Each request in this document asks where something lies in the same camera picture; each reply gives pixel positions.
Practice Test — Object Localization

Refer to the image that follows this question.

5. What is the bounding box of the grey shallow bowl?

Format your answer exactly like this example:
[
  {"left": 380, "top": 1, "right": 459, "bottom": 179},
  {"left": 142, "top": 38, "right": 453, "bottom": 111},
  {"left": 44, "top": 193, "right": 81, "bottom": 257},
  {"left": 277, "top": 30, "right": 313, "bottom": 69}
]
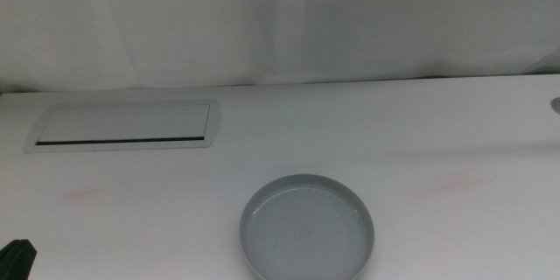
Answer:
[{"left": 239, "top": 173, "right": 375, "bottom": 280}]

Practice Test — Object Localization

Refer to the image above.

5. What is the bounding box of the silver rectangular table cable hatch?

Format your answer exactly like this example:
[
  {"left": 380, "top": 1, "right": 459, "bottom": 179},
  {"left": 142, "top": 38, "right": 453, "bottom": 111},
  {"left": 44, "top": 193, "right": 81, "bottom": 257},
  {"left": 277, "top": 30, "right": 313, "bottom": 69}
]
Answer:
[{"left": 24, "top": 99, "right": 221, "bottom": 154}]

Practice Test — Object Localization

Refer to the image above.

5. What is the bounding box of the white backdrop curtain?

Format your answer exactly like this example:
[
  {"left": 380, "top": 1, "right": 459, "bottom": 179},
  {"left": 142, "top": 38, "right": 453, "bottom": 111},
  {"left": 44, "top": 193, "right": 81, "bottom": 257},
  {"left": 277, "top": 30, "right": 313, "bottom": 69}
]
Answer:
[{"left": 0, "top": 0, "right": 560, "bottom": 94}]

